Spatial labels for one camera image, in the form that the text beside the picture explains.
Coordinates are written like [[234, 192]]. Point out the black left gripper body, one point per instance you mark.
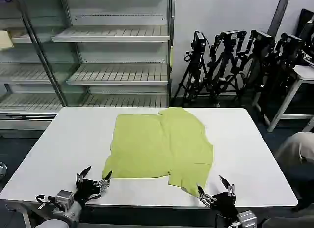
[[87, 188]]

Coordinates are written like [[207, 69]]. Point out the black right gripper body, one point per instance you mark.
[[223, 203]]

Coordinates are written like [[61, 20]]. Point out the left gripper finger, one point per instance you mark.
[[84, 172], [106, 178]]

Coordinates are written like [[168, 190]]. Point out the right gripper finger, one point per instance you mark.
[[203, 193], [225, 181]]

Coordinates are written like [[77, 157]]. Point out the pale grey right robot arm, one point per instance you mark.
[[246, 219]]

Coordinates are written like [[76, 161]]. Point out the yellow-green shirt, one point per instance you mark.
[[159, 149]]

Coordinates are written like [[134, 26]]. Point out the person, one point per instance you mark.
[[298, 149]]

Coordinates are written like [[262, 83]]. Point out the round silver black object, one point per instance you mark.
[[2, 171]]

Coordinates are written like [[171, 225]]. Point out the empty grey shelf rack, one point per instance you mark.
[[98, 53]]

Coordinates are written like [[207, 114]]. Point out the small white side table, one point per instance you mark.
[[304, 73]]

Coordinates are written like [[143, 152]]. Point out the pale yellow sheet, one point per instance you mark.
[[5, 40]]

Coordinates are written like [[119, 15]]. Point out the black tripod with camera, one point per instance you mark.
[[287, 58], [196, 65], [261, 61], [229, 61]]

